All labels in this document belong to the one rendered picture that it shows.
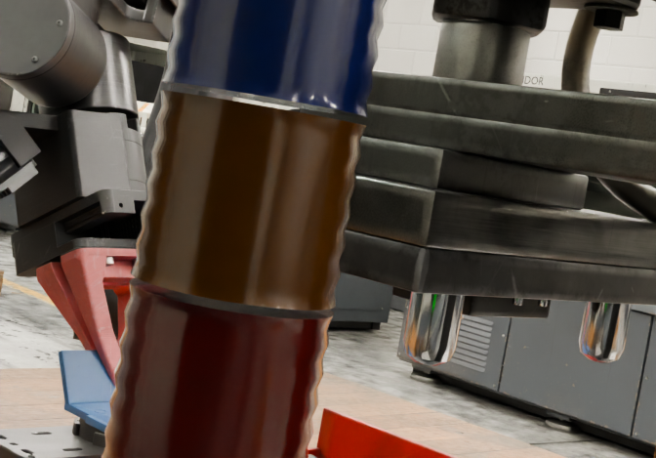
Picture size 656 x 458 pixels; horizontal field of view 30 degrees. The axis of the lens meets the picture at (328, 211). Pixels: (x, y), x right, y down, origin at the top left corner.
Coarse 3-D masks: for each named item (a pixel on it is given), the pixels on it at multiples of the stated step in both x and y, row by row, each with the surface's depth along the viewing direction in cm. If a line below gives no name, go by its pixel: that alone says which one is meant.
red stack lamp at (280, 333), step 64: (128, 320) 22; (192, 320) 21; (256, 320) 21; (320, 320) 22; (128, 384) 21; (192, 384) 21; (256, 384) 21; (128, 448) 21; (192, 448) 21; (256, 448) 21
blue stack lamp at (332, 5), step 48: (192, 0) 21; (240, 0) 20; (288, 0) 20; (336, 0) 21; (384, 0) 22; (192, 48) 21; (240, 48) 20; (288, 48) 20; (336, 48) 21; (240, 96) 23; (288, 96) 20; (336, 96) 21
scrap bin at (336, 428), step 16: (336, 416) 89; (320, 432) 90; (336, 432) 89; (352, 432) 88; (368, 432) 87; (384, 432) 86; (320, 448) 90; (336, 448) 89; (352, 448) 88; (368, 448) 87; (384, 448) 86; (400, 448) 85; (416, 448) 84; (432, 448) 83
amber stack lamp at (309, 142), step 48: (192, 96) 21; (192, 144) 21; (240, 144) 20; (288, 144) 21; (336, 144) 21; (192, 192) 21; (240, 192) 21; (288, 192) 21; (336, 192) 21; (144, 240) 22; (192, 240) 21; (240, 240) 21; (288, 240) 21; (336, 240) 22; (192, 288) 21; (240, 288) 21; (288, 288) 21
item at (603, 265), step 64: (448, 0) 49; (512, 0) 48; (448, 64) 49; (512, 64) 49; (384, 128) 48; (448, 128) 46; (512, 128) 44; (576, 128) 42; (640, 128) 41; (384, 192) 44; (448, 192) 43; (512, 192) 48; (576, 192) 52; (384, 256) 43; (448, 256) 43; (512, 256) 46; (576, 256) 49; (640, 256) 52; (448, 320) 44
